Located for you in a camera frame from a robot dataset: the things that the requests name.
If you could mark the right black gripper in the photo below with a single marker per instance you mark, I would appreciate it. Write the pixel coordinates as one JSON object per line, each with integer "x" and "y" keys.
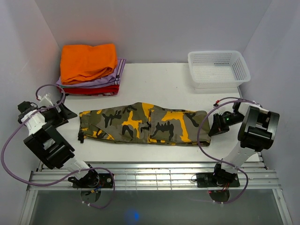
{"x": 216, "y": 122}

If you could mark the white plastic basket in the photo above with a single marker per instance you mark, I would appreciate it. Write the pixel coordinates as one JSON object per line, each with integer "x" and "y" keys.
{"x": 217, "y": 69}

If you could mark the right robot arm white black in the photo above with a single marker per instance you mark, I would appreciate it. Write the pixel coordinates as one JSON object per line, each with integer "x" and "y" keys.
{"x": 257, "y": 133}

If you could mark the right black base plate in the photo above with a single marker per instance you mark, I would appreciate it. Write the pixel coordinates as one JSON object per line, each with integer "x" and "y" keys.
{"x": 204, "y": 181}

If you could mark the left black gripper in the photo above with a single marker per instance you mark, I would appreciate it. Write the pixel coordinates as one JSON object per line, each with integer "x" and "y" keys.
{"x": 62, "y": 116}

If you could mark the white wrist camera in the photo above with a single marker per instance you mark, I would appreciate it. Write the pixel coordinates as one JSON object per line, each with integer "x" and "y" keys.
{"x": 219, "y": 109}
{"x": 44, "y": 101}

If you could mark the red folded trousers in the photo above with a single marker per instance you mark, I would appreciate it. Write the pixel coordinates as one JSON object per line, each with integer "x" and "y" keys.
{"x": 103, "y": 91}

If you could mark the camouflage trousers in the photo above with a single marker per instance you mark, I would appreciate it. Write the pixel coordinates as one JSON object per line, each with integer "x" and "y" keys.
{"x": 145, "y": 123}

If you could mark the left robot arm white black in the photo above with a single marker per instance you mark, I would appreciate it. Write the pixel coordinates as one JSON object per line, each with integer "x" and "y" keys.
{"x": 50, "y": 146}

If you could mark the orange folded trousers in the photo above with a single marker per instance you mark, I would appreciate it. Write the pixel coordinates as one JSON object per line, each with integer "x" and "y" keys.
{"x": 84, "y": 63}

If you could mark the aluminium mounting rail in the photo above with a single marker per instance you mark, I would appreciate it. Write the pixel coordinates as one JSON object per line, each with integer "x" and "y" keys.
{"x": 180, "y": 176}

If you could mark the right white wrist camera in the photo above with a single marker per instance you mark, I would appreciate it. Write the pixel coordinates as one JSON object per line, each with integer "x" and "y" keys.
{"x": 219, "y": 109}

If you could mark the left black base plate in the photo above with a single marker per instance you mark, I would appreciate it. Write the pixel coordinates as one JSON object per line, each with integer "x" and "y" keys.
{"x": 102, "y": 180}

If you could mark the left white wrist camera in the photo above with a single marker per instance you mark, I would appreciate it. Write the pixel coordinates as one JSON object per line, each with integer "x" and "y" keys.
{"x": 44, "y": 101}

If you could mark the purple folded trousers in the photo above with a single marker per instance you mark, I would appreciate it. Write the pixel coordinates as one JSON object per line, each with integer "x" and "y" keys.
{"x": 112, "y": 79}

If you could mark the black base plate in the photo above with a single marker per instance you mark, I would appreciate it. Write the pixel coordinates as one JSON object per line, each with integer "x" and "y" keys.
{"x": 204, "y": 181}
{"x": 102, "y": 180}

